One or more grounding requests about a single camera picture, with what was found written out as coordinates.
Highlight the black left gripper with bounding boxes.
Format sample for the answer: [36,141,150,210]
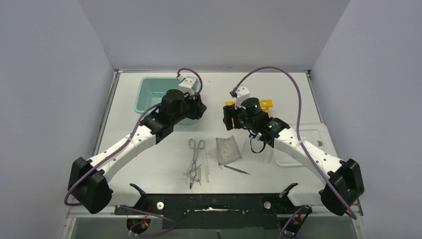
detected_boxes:
[172,91,206,124]

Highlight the metal tweezers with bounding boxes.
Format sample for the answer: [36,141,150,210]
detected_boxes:
[224,165,250,175]

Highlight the metal crucible tongs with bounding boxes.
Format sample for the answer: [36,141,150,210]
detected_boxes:
[188,138,205,189]

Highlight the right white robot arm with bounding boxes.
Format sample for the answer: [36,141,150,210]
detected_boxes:
[223,98,365,218]

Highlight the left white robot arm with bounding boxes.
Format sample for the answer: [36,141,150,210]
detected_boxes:
[65,89,207,214]

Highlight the yellow test tube rack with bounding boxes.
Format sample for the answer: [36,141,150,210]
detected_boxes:
[224,99,274,130]

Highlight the teal plastic bin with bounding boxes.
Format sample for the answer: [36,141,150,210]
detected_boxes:
[134,77,180,114]

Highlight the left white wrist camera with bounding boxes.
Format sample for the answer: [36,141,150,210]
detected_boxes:
[176,75,199,96]

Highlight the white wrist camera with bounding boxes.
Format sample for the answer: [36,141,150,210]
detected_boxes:
[231,85,250,109]
[176,75,199,96]

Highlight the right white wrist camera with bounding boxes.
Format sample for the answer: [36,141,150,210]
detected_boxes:
[231,85,250,109]

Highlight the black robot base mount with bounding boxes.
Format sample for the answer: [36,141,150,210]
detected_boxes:
[114,191,313,236]

